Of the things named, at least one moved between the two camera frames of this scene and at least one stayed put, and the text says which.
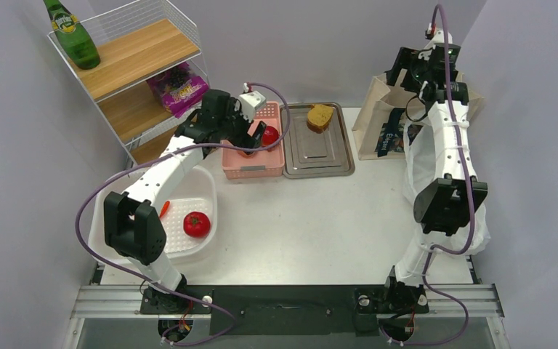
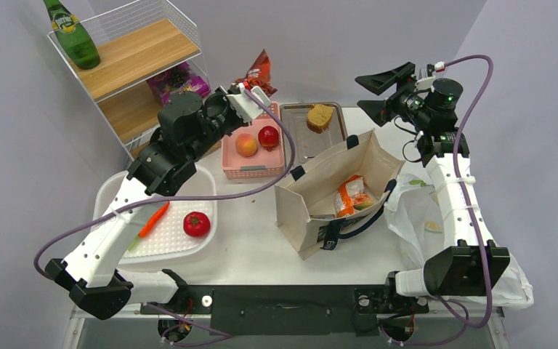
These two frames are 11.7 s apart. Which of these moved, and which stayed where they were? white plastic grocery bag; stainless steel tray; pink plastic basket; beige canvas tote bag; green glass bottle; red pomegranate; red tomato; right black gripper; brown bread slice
Moved: right black gripper; white plastic grocery bag; beige canvas tote bag
Stayed: green glass bottle; pink plastic basket; brown bread slice; stainless steel tray; red pomegranate; red tomato
